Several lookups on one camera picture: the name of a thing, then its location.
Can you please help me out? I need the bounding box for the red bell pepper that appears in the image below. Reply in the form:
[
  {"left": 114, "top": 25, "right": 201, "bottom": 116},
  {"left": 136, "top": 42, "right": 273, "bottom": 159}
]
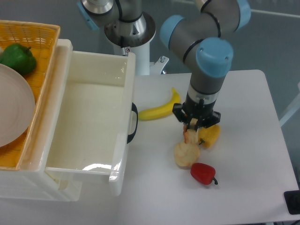
[{"left": 190, "top": 163, "right": 218, "bottom": 185}]

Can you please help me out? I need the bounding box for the white drawer cabinet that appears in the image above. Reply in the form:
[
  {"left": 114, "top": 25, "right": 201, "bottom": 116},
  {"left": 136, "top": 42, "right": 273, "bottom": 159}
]
[{"left": 0, "top": 39, "right": 82, "bottom": 202}]

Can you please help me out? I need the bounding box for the black drawer handle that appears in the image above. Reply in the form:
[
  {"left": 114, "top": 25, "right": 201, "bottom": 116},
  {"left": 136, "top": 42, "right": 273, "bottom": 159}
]
[{"left": 127, "top": 103, "right": 139, "bottom": 144}]

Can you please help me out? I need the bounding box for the green bell pepper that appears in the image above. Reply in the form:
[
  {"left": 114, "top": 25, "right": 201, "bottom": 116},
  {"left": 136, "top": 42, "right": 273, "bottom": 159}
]
[{"left": 0, "top": 43, "right": 37, "bottom": 76}]

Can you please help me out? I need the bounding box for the white plastic drawer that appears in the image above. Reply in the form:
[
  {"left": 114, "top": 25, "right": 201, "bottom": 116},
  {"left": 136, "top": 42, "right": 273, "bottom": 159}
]
[{"left": 45, "top": 51, "right": 137, "bottom": 196}]

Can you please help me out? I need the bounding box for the yellow bell pepper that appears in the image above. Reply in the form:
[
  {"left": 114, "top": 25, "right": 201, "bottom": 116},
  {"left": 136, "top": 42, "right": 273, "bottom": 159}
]
[{"left": 198, "top": 125, "right": 221, "bottom": 148}]

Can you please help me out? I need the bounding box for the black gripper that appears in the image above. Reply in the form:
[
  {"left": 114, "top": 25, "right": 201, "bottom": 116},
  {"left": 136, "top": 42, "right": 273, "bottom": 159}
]
[{"left": 172, "top": 94, "right": 221, "bottom": 130}]

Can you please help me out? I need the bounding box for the yellow banana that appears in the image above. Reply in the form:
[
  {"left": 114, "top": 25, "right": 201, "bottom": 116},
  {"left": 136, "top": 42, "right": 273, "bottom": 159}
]
[{"left": 138, "top": 87, "right": 180, "bottom": 121}]

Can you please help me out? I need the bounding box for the pink plate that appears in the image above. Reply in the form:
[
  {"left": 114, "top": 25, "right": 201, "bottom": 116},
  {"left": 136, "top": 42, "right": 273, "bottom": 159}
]
[{"left": 0, "top": 65, "right": 35, "bottom": 147}]

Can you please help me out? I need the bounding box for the yellow woven basket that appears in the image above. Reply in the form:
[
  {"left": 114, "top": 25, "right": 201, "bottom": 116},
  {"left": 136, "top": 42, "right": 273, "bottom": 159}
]
[{"left": 0, "top": 20, "right": 60, "bottom": 171}]

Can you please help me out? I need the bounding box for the black device at edge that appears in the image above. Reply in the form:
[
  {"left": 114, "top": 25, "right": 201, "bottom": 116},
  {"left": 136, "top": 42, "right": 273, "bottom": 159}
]
[{"left": 284, "top": 190, "right": 300, "bottom": 215}]

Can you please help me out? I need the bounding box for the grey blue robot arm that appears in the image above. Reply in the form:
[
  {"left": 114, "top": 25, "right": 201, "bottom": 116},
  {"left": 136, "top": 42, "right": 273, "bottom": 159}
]
[{"left": 77, "top": 0, "right": 251, "bottom": 130}]

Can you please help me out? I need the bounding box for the round bread bun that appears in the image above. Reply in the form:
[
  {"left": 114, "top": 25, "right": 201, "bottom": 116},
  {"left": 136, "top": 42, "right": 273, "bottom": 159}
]
[{"left": 173, "top": 142, "right": 200, "bottom": 168}]

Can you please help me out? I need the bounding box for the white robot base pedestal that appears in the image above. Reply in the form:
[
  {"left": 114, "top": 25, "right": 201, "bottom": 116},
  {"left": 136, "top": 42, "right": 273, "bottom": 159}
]
[{"left": 113, "top": 39, "right": 170, "bottom": 76}]

